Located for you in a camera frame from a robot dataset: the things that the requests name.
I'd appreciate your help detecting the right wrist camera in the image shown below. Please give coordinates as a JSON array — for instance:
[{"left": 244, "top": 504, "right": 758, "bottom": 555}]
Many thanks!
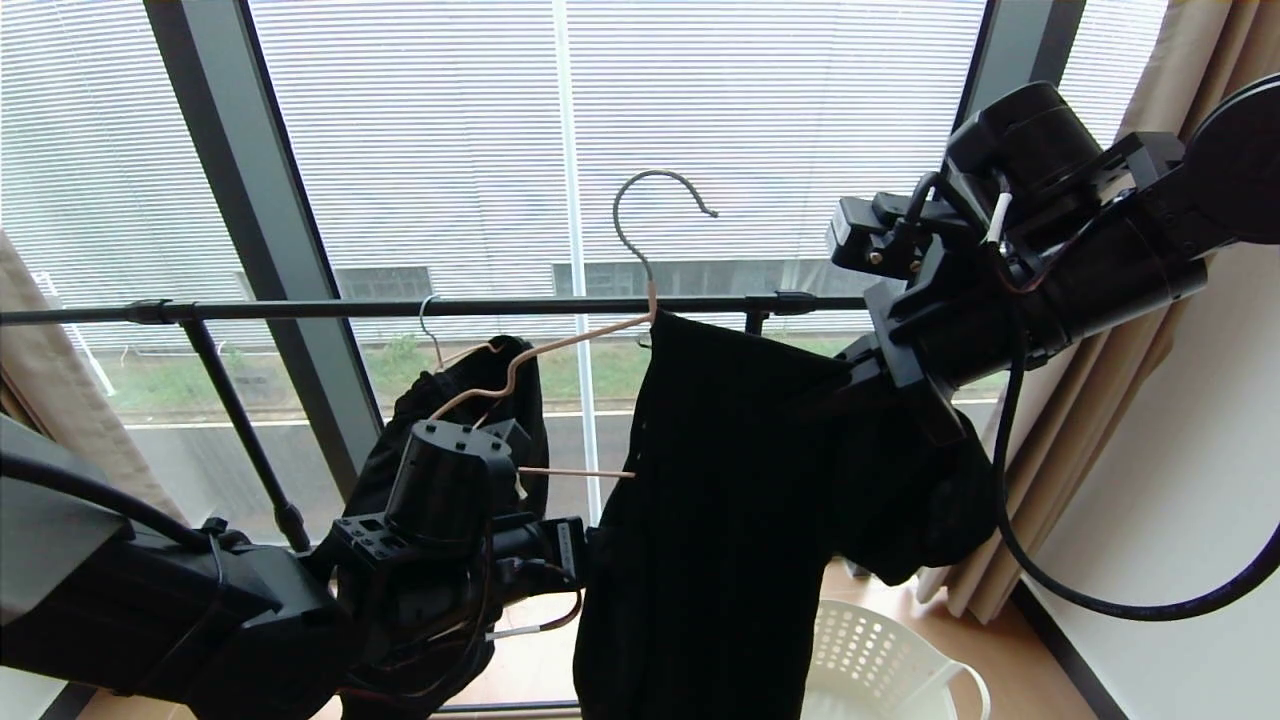
[{"left": 827, "top": 172, "right": 1001, "bottom": 279}]

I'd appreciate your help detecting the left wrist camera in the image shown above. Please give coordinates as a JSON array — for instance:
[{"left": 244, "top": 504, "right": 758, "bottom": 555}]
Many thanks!
[{"left": 482, "top": 418, "right": 533, "bottom": 463}]

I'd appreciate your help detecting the black garment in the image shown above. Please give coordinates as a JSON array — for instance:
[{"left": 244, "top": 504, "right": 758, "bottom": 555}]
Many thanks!
[
  {"left": 573, "top": 310, "right": 1001, "bottom": 720},
  {"left": 340, "top": 335, "right": 551, "bottom": 720}
]

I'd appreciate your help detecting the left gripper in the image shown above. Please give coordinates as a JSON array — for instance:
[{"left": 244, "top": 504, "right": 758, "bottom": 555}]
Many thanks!
[{"left": 493, "top": 515, "right": 592, "bottom": 588}]

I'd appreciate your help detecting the black clothes rack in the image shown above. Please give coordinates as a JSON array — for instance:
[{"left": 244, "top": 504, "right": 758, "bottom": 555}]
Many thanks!
[{"left": 0, "top": 290, "right": 871, "bottom": 717}]

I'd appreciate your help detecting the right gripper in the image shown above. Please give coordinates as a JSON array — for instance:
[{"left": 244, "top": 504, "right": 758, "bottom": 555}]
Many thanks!
[{"left": 863, "top": 262, "right": 1053, "bottom": 447}]

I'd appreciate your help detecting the white laundry basket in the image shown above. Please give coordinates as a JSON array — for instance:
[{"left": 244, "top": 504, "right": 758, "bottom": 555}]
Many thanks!
[{"left": 800, "top": 598, "right": 991, "bottom": 720}]

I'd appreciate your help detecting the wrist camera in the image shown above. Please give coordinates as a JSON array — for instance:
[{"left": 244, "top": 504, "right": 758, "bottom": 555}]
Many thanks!
[
  {"left": 827, "top": 172, "right": 1001, "bottom": 279},
  {"left": 482, "top": 418, "right": 533, "bottom": 463}
]

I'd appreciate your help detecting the beige curtain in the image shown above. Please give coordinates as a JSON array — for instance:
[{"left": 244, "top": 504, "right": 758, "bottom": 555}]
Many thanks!
[
  {"left": 0, "top": 230, "right": 186, "bottom": 521},
  {"left": 915, "top": 0, "right": 1280, "bottom": 626}
]

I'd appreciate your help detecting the pink clothes hanger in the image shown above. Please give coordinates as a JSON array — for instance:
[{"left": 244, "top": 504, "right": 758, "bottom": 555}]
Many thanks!
[
  {"left": 428, "top": 169, "right": 720, "bottom": 481},
  {"left": 418, "top": 294, "right": 501, "bottom": 373}
]

